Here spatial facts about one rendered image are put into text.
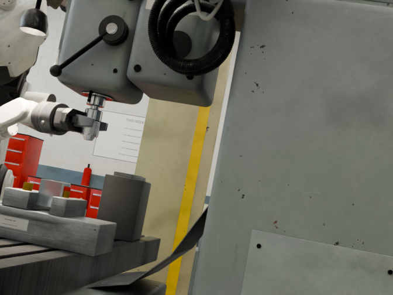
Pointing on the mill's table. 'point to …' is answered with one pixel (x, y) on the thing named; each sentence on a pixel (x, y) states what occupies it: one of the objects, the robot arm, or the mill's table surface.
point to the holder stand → (124, 204)
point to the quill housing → (99, 50)
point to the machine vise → (58, 227)
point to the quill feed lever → (115, 24)
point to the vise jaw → (21, 199)
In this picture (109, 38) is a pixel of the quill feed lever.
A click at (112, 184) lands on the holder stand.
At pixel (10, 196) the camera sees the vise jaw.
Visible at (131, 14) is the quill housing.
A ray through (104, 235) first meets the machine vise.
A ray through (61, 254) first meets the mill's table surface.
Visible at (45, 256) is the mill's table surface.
